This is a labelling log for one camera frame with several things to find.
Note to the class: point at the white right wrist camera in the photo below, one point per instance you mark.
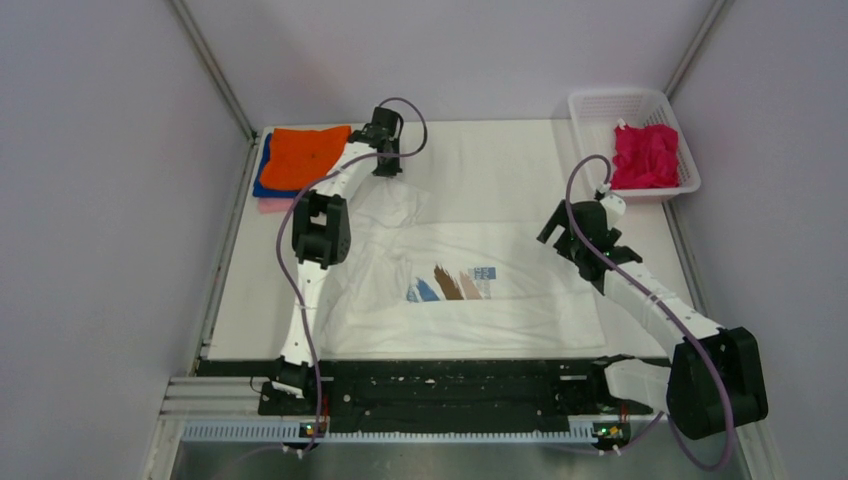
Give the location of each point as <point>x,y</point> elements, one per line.
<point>613,205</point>

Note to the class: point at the left metal frame post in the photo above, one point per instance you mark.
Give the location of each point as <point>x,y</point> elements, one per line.
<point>203,51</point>

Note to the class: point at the metal frame post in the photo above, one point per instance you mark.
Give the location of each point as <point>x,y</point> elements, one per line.
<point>203,51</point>
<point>713,18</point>

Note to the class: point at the white printed t shirt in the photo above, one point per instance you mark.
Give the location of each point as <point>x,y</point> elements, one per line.
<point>416,288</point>

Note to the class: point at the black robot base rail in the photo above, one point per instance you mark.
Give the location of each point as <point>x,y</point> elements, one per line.
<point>432,396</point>

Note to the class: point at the crumpled red t shirt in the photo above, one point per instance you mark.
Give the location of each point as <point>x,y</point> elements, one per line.
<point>645,158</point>

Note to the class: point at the folded pink t shirt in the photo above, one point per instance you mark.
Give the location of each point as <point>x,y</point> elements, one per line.
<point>274,205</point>

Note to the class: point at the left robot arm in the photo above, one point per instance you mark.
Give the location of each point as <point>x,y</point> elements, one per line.
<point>320,231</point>

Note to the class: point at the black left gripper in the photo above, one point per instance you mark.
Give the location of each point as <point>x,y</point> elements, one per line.
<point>388,171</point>

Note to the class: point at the folded blue t shirt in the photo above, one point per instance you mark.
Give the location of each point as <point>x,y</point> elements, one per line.
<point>258,190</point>

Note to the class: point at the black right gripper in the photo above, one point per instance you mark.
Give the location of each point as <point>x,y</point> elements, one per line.
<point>559,218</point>

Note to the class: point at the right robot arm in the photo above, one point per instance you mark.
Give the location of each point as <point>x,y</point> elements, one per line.
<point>715,376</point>

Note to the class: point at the white slotted cable duct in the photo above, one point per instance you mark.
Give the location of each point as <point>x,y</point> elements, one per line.
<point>279,432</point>

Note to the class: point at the folded orange t shirt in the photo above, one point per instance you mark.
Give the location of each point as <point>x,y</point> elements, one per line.
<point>299,157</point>

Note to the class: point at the right metal frame post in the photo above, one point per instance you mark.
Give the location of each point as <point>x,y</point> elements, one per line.
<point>713,18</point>

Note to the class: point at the white plastic laundry basket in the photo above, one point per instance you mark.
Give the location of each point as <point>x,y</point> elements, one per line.
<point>595,115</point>

